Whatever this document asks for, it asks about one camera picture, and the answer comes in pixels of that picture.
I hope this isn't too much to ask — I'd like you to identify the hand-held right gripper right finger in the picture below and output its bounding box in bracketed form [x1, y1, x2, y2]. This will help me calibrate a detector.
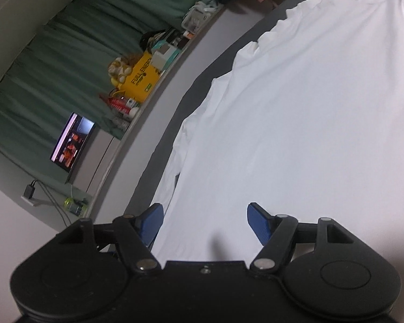
[246, 202, 356, 273]

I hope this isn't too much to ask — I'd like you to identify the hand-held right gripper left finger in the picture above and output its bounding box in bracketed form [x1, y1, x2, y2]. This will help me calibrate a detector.
[55, 203, 164, 273]

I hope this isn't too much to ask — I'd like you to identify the white shirt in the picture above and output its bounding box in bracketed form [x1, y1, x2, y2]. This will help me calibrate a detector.
[150, 0, 404, 263]

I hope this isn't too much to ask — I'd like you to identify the green drink can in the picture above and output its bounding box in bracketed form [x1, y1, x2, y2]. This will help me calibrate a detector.
[63, 196, 90, 217]

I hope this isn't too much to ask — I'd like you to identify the grey storage box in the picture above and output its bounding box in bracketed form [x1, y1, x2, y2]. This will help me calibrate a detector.
[65, 129, 122, 196]

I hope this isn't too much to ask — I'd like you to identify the grey window sill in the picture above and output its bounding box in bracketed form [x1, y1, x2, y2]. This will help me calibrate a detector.
[84, 3, 229, 209]

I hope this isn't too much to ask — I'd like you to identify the open laptop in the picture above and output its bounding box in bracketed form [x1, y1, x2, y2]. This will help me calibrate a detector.
[50, 112, 98, 172]

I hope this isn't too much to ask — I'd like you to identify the clear plastic bottle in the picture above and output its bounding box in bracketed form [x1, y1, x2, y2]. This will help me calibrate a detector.
[121, 97, 142, 118]

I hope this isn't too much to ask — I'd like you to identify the red bottle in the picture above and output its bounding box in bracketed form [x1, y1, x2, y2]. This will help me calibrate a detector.
[108, 96, 130, 113]

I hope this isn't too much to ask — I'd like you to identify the grey bed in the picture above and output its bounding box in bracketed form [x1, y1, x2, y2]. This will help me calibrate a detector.
[123, 0, 404, 229]

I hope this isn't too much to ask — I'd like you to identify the yellow cardboard box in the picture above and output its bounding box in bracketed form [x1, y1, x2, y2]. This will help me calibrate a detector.
[116, 52, 162, 103]

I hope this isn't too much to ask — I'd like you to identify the brown plush toy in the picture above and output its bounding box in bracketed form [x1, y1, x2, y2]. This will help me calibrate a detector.
[108, 55, 144, 86]

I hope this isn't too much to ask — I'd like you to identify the white teal box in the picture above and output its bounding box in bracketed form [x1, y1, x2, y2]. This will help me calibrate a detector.
[150, 42, 180, 69]

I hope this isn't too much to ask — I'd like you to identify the black cap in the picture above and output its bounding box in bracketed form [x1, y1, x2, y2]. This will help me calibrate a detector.
[140, 29, 176, 49]

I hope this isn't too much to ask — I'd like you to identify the green curtain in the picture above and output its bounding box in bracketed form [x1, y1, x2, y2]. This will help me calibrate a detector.
[0, 0, 219, 189]

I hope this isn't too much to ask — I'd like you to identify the clear plastic pouch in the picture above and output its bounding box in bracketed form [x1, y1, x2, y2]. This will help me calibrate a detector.
[182, 2, 219, 32]

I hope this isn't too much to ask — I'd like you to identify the black cable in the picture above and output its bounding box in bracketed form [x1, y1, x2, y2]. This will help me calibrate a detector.
[34, 180, 75, 226]

